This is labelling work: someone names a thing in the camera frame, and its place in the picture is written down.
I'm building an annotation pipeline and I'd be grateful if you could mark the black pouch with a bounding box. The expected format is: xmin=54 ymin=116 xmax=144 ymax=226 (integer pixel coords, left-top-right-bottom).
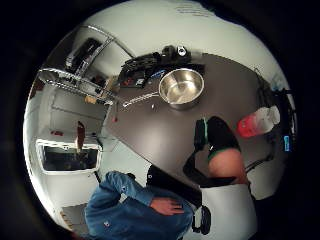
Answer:
xmin=192 ymin=205 xmax=212 ymax=235

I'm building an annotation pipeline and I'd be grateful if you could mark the clear bottle with red cap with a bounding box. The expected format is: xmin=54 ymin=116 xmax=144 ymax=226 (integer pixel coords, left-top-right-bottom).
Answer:
xmin=236 ymin=105 xmax=282 ymax=139

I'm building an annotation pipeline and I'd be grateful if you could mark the the person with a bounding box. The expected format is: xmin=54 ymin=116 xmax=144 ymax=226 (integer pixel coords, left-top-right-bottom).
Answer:
xmin=84 ymin=164 xmax=213 ymax=240

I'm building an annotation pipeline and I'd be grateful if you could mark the small blue lit screen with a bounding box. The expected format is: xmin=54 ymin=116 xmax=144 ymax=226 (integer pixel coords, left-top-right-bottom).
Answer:
xmin=283 ymin=134 xmax=293 ymax=153

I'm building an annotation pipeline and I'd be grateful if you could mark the blue and black device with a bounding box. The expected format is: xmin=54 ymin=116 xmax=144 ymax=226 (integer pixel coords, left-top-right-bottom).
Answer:
xmin=148 ymin=68 xmax=168 ymax=82

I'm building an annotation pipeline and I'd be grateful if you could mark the white framed window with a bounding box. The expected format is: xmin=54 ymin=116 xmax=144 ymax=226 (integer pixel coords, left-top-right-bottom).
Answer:
xmin=35 ymin=138 xmax=103 ymax=175

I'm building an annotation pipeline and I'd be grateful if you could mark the brown red hanging object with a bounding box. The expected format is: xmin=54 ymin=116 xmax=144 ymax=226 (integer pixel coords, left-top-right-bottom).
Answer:
xmin=75 ymin=120 xmax=86 ymax=153

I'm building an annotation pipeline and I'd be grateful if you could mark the brown cardboard box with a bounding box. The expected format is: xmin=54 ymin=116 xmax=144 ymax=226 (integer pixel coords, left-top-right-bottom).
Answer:
xmin=84 ymin=94 xmax=98 ymax=105

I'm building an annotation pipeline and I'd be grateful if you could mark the steel pot with long handle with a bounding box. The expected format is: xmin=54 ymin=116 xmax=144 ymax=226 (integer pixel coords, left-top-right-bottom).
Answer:
xmin=122 ymin=67 xmax=206 ymax=111

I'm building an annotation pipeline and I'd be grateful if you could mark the black stand with cables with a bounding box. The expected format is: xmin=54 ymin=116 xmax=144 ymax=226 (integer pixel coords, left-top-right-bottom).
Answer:
xmin=245 ymin=68 xmax=298 ymax=173

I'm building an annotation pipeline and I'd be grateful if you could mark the black camera with lens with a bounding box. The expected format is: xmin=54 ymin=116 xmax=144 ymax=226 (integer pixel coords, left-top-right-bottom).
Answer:
xmin=161 ymin=44 xmax=192 ymax=65

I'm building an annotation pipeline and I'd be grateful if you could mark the metal wire shelf rack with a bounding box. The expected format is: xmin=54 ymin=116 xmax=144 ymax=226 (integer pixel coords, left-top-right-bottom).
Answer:
xmin=37 ymin=24 xmax=136 ymax=107

